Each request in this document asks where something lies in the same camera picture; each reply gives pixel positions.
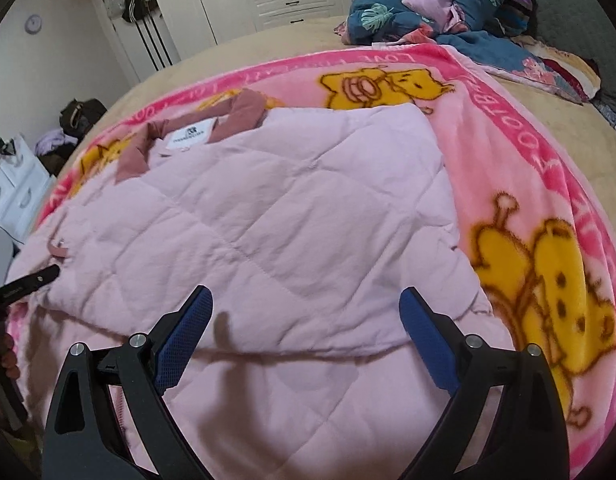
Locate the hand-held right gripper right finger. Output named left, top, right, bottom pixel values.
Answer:
left=398, top=286, right=573, bottom=480

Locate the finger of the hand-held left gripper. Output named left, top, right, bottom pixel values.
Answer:
left=0, top=265, right=61, bottom=311

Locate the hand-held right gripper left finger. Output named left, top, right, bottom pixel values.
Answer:
left=40, top=285, right=213, bottom=480

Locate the light pink quilted blanket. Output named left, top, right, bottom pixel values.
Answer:
left=10, top=87, right=518, bottom=480

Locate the person's left hand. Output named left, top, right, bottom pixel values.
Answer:
left=0, top=332, right=20, bottom=383

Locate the white drawer chest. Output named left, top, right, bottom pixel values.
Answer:
left=0, top=132, right=56, bottom=241

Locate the purple cloth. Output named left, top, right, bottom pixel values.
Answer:
left=35, top=129, right=79, bottom=156

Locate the dark brown bag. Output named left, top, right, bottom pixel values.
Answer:
left=58, top=97, right=109, bottom=141

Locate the pink cartoon printed blanket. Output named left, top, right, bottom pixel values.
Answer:
left=15, top=42, right=616, bottom=480

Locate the white door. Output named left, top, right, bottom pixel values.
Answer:
left=95, top=0, right=181, bottom=83

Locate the dark patterned cloth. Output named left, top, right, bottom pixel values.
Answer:
left=592, top=100, right=616, bottom=146

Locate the stack of folded blankets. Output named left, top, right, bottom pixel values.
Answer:
left=518, top=40, right=601, bottom=103

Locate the beige bed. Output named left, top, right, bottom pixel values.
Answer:
left=53, top=10, right=616, bottom=241

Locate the blue flamingo print quilt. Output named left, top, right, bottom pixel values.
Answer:
left=335, top=0, right=563, bottom=91

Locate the dark striped cloth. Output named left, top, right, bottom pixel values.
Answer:
left=492, top=0, right=538, bottom=36

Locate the grey headboard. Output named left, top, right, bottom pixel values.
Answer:
left=502, top=0, right=616, bottom=126

